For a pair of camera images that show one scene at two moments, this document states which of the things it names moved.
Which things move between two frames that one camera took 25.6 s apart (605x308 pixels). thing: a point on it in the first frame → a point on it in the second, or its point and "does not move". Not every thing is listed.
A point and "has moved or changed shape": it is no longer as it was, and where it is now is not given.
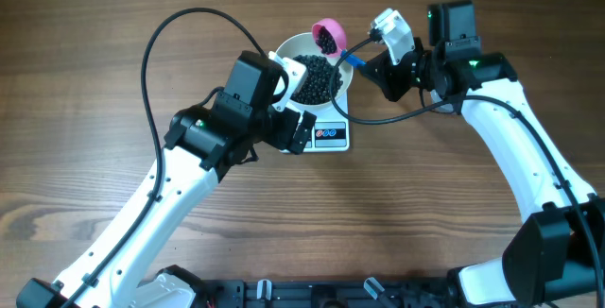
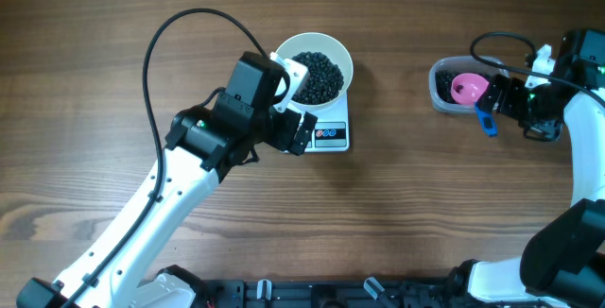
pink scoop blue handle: (338, 33) has moved or changed shape
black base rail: (333, 293) does not move
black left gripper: (293, 130) does not move
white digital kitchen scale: (330, 131) does not move
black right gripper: (394, 77) → (501, 98)
